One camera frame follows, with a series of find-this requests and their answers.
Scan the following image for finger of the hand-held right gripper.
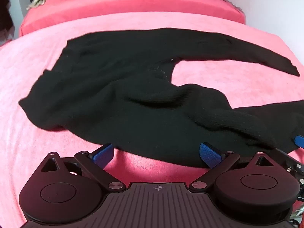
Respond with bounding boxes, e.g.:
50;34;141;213
292;134;304;149
273;148;304;188

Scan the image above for pink bed mattress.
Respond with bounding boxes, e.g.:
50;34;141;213
19;0;246;36

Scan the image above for pink towel blanket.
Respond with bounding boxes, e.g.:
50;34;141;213
0;11;304;228

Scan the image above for black pants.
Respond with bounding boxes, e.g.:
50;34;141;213
18;28;304;169

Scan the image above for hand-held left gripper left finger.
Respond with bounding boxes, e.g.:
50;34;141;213
41;143;126;192

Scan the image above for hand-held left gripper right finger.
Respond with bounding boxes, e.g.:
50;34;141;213
189;142;272;192

